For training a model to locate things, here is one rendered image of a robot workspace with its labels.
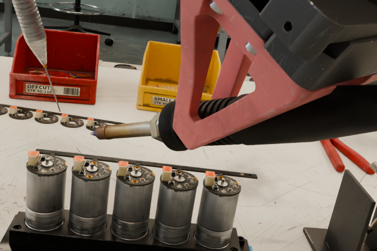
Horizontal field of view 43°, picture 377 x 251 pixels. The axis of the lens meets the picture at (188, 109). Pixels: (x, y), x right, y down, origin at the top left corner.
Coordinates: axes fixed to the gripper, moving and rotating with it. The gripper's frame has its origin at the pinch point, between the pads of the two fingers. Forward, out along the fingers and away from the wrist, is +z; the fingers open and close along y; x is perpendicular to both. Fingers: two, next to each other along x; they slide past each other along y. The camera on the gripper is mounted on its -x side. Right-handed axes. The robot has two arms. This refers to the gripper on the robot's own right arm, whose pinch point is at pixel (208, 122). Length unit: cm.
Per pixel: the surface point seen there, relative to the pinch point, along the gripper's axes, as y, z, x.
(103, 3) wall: -269, 234, -276
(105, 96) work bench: -20.4, 27.4, -22.0
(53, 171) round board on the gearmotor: 1.4, 11.0, -5.4
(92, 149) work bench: -10.2, 21.9, -12.1
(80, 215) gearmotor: 0.3, 12.6, -2.7
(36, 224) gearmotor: 2.3, 14.4, -3.8
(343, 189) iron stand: -15.5, 6.2, 5.0
